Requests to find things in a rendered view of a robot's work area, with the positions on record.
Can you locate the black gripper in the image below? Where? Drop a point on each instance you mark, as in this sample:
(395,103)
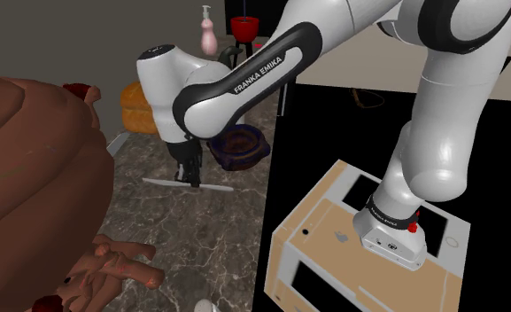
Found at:
(186,153)

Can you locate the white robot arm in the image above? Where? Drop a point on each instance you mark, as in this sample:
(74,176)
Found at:
(445,108)

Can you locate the flat silver knife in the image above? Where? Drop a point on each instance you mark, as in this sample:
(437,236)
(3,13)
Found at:
(216,187)

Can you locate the dark blue bowl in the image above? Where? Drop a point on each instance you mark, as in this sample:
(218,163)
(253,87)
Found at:
(240,147)

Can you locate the orange bread loaf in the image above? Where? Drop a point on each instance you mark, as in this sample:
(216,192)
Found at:
(135,108)

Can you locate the dark curved tap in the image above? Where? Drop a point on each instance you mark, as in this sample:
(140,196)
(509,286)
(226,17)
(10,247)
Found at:
(228,54)

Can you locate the pink soap dispenser bottle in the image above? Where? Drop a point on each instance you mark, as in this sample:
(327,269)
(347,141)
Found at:
(209,39)

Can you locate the red pot on black stand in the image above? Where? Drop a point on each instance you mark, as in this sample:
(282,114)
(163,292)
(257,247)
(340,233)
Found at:
(244,28)

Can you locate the large brown figure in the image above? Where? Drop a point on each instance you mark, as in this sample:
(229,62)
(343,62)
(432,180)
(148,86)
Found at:
(35,173)

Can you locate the white round thing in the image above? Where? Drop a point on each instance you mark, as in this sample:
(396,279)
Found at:
(206,307)

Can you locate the tan and white robot stand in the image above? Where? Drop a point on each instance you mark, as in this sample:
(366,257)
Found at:
(324,255)

